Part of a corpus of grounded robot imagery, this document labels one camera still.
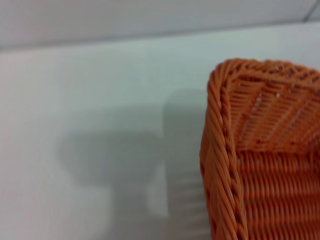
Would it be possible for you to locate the orange woven wicker basket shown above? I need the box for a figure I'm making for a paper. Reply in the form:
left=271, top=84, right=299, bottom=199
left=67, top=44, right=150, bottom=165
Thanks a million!
left=199, top=57, right=320, bottom=240

